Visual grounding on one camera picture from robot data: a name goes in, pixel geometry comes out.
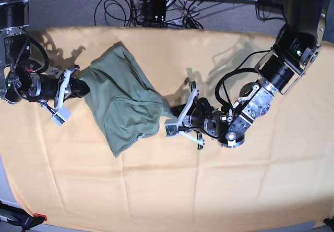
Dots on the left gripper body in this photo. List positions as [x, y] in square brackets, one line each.
[204, 119]

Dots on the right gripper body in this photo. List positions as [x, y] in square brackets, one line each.
[45, 87]

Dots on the green T-shirt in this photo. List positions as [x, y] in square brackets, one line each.
[124, 104]

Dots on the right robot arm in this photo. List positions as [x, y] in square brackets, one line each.
[24, 63]

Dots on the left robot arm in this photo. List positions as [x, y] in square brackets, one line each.
[296, 47]

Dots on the blue orange clamp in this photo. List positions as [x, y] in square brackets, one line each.
[21, 217]

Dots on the black corner clamp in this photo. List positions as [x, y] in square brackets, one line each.
[329, 222]

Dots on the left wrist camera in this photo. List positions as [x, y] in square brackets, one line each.
[171, 127]

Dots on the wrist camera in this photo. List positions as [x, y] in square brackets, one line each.
[171, 127]
[61, 116]

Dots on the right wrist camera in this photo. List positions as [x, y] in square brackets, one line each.
[61, 116]

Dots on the black camera stand post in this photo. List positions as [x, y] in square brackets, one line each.
[156, 11]

